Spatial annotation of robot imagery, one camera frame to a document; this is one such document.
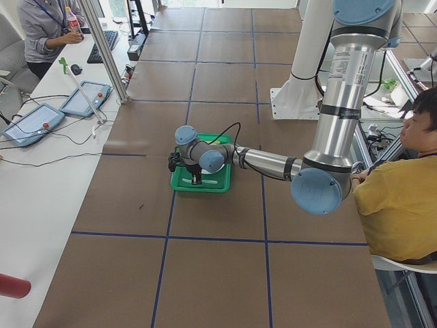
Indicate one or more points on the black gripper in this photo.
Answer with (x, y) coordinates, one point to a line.
(193, 169)

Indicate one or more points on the pale green plastic fork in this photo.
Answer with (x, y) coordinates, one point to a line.
(201, 181)

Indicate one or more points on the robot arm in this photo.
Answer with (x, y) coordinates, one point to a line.
(327, 83)

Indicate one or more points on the green plastic tray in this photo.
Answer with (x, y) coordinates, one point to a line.
(218, 184)

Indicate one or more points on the white rod stick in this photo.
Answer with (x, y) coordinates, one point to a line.
(90, 103)

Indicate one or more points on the right teach pendant tablet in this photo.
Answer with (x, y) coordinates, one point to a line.
(76, 104)

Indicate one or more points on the teach pendant tablet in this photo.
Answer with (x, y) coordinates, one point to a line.
(76, 104)
(33, 126)

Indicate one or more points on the black computer mouse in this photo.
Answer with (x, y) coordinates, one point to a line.
(76, 69)

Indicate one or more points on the left teach pendant tablet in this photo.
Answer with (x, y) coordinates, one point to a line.
(33, 126)

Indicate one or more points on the green clip stand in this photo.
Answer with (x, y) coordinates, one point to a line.
(64, 64)

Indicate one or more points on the cola bottle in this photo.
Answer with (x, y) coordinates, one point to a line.
(73, 22)

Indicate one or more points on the person in yellow shirt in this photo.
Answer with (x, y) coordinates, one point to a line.
(397, 199)

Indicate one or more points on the person in grey shirt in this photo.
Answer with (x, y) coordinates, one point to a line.
(47, 31)

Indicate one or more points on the red cylinder bottle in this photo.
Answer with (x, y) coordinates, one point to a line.
(14, 287)

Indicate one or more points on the white camera mast pillar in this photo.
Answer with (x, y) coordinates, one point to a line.
(297, 99)

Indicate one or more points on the aluminium frame post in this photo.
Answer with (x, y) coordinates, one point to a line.
(104, 49)

